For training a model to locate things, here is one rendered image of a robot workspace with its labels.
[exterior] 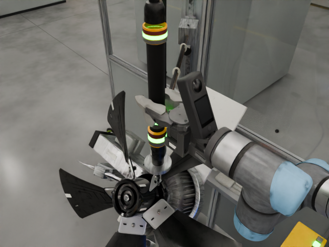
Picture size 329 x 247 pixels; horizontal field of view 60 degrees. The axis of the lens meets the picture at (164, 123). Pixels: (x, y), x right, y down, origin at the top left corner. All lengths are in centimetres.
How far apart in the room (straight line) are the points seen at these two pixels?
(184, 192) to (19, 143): 233
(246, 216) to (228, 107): 59
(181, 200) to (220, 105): 37
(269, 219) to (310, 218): 110
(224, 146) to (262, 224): 15
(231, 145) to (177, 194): 54
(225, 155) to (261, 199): 9
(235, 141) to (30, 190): 232
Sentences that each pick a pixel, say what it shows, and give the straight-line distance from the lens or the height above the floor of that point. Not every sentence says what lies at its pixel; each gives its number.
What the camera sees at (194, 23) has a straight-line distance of 118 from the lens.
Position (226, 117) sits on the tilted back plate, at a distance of 106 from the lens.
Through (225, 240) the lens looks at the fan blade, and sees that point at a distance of 90.
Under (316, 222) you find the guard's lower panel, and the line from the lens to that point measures 164.
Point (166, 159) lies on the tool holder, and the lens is 74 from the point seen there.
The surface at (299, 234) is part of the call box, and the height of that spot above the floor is 107.
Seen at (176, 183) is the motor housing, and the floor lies 118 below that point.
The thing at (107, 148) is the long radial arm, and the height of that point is 112.
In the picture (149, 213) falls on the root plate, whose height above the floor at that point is 119.
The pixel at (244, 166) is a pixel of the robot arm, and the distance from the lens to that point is 48.
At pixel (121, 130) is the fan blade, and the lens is 98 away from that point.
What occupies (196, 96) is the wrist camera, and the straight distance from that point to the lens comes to 50.
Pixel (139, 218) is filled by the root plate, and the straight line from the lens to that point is 99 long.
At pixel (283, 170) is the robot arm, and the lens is 47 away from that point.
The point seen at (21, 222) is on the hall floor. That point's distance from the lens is 252.
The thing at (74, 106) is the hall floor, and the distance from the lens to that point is 340.
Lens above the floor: 198
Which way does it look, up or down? 41 degrees down
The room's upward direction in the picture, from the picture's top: straight up
